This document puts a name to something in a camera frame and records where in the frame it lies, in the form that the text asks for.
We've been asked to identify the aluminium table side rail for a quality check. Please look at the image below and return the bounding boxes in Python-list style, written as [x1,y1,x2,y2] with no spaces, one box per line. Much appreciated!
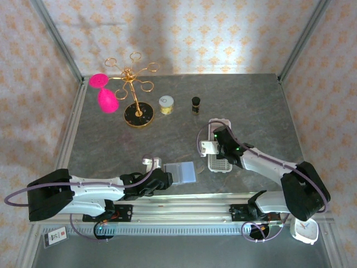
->
[54,80,89,182]

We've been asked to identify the white mesh plastic basket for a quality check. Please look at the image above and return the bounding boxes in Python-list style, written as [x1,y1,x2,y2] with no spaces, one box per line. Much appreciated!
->
[208,118,234,173]

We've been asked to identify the aluminium frame post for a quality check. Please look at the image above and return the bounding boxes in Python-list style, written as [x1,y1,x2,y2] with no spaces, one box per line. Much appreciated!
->
[30,0,86,84]
[277,0,331,84]

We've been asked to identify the black and white label tag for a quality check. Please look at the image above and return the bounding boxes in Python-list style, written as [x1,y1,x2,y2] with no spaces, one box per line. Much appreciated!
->
[41,227,68,248]

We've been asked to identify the round pink makeup puff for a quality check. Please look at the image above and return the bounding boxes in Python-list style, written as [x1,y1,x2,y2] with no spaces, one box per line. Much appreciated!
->
[89,73,109,89]

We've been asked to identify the black round controller puck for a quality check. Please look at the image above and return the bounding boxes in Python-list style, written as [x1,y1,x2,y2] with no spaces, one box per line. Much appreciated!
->
[249,223,272,241]
[94,222,115,240]

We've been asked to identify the pink fluffy earrings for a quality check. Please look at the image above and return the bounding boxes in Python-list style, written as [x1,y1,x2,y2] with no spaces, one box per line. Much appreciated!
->
[97,87,120,114]

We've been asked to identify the gold jar with white lid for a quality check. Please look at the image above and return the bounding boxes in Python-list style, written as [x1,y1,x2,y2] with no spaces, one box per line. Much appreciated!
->
[158,95,176,115]

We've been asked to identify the small dark bottle black cap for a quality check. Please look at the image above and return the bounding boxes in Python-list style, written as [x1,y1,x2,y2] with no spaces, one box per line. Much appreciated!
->
[191,96,201,116]

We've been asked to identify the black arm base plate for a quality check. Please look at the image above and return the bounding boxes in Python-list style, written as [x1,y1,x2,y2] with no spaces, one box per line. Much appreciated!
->
[230,203,282,223]
[82,204,134,223]

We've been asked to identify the grey slotted cable duct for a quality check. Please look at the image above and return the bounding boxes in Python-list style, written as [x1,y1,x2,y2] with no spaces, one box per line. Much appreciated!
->
[68,225,282,236]

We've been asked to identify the gold wire jewelry stand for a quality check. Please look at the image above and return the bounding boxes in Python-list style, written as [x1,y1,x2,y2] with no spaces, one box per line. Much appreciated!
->
[104,52,161,128]

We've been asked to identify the aluminium mounting rail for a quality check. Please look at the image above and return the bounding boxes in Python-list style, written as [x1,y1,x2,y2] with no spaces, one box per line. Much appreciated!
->
[29,192,335,226]

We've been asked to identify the white square alarm clock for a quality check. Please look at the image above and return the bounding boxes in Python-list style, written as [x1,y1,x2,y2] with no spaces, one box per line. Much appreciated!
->
[290,217,319,246]

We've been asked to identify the pale blue folding card holder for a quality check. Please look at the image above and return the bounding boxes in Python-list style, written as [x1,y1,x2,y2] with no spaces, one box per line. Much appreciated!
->
[163,161,197,186]

